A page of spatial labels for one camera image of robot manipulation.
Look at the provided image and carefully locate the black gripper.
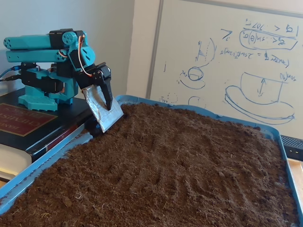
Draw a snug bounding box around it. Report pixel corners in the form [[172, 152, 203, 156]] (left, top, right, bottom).
[[74, 61, 114, 111]]

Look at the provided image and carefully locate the silver foil scoop blade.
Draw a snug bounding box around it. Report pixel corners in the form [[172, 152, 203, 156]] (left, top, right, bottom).
[[81, 85, 125, 133]]

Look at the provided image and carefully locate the brown soil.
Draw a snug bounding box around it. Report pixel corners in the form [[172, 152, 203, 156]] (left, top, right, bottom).
[[0, 100, 299, 227]]

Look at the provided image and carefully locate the black servo controller housing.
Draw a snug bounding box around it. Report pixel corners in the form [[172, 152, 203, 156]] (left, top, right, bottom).
[[20, 61, 37, 71]]

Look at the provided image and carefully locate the black chemistry physics handbook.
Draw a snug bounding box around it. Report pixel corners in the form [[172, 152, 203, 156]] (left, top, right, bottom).
[[0, 91, 95, 177]]

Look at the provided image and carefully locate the whiteboard with blue drawings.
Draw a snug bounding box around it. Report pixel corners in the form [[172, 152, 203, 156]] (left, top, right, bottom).
[[145, 0, 303, 140]]

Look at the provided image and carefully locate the blue plastic tray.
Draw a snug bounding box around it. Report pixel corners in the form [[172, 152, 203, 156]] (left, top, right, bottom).
[[0, 95, 303, 227]]

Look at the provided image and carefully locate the perforated electronics box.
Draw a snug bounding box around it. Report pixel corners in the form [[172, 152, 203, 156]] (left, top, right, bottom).
[[280, 135, 303, 162]]

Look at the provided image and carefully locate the black cable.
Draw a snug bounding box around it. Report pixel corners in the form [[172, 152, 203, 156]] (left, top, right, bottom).
[[0, 75, 22, 82]]

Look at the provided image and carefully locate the blue cable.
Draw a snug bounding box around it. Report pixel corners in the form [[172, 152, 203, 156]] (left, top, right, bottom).
[[0, 66, 22, 80]]

